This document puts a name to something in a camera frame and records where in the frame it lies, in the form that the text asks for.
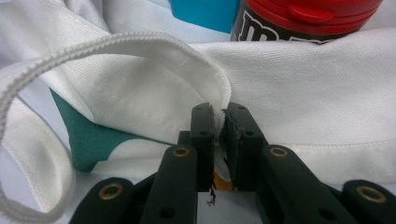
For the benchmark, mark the red-lidded candy can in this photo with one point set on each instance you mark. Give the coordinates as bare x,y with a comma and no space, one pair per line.
295,18

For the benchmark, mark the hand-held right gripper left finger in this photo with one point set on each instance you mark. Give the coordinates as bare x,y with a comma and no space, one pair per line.
202,140

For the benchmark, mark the blue snack bag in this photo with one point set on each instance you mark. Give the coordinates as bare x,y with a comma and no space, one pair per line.
205,14

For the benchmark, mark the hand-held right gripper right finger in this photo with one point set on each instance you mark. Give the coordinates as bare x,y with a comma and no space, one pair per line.
243,146

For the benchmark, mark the white tote bag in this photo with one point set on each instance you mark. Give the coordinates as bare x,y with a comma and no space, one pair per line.
295,93

